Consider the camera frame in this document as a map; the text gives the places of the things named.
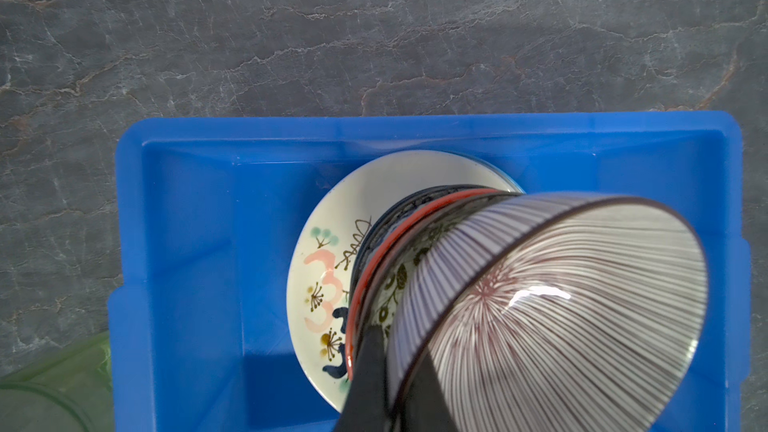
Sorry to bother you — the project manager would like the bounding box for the cream painted plate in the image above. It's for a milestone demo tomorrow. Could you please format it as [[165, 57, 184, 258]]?
[[286, 150, 510, 410]]

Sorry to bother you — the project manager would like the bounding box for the green glass cup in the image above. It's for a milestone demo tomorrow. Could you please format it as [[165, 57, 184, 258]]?
[[1, 332, 115, 431]]

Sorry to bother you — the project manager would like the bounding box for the olive leaf pattern bowl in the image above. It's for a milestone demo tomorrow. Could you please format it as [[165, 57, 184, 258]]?
[[346, 189, 520, 363]]

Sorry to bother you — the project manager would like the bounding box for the white watermelon plate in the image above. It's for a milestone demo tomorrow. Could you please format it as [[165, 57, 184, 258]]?
[[470, 156, 526, 194]]

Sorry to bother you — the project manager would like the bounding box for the orange patterned bowl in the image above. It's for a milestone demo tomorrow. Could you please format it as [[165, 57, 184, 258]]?
[[343, 185, 521, 378]]

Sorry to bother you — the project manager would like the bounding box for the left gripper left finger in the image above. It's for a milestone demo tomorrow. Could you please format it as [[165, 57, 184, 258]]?
[[333, 326, 387, 432]]

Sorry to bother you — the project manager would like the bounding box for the blue plastic bin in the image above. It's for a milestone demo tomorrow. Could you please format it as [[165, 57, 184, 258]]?
[[108, 111, 751, 431]]

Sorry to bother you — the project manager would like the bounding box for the purple striped bowl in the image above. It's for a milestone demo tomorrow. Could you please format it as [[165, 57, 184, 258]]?
[[386, 192, 709, 431]]

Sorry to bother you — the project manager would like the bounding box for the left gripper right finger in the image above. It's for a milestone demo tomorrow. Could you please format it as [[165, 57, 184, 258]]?
[[399, 354, 458, 432]]

